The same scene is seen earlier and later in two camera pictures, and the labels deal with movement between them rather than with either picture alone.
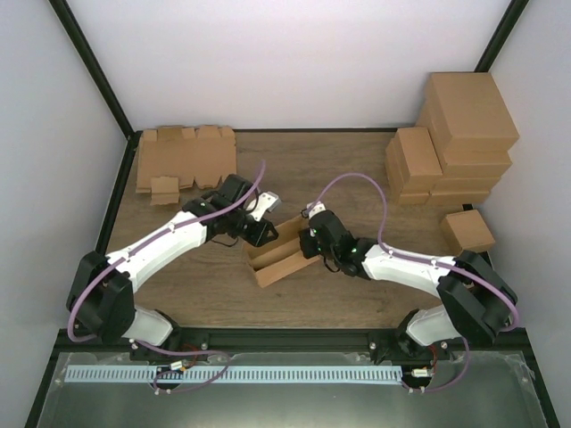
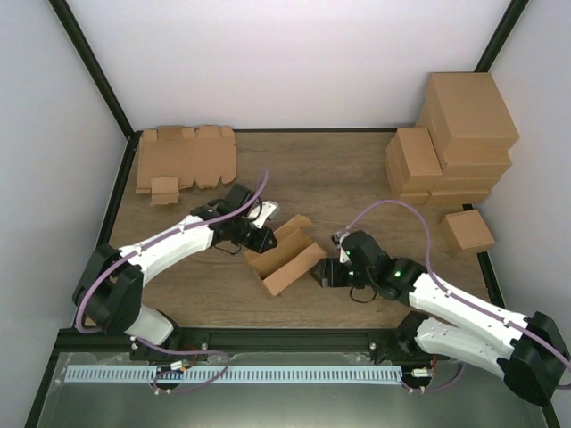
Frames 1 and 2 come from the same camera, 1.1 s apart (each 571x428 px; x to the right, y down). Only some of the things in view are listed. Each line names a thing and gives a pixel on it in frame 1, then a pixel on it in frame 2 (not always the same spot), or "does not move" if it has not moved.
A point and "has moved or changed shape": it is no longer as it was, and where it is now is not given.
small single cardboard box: [467, 231] does not move
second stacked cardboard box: [493, 163] does not move
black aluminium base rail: [300, 341] does not move
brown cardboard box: [282, 255] has moved or changed shape
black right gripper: [308, 251] → [329, 270]
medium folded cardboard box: [411, 161] does not move
